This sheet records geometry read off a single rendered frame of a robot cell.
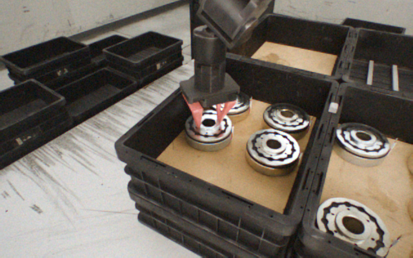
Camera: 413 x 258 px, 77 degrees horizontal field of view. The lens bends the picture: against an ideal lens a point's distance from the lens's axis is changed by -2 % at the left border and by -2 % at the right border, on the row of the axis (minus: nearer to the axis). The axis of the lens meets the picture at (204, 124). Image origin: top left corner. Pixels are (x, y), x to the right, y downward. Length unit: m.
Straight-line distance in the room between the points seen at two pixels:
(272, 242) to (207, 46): 0.31
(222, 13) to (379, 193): 0.41
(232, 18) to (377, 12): 3.47
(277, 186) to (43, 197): 0.53
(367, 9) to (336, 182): 3.37
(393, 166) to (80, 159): 0.74
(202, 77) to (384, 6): 3.43
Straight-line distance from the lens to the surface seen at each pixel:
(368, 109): 0.67
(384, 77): 0.98
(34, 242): 0.68
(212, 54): 0.45
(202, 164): 0.53
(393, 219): 0.55
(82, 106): 1.61
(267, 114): 0.61
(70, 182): 0.74
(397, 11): 3.80
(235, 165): 0.53
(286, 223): 0.35
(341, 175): 0.57
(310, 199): 0.38
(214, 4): 0.41
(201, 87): 0.48
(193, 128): 0.56
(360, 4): 3.83
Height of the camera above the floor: 1.22
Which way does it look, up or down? 39 degrees down
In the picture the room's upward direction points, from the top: straight up
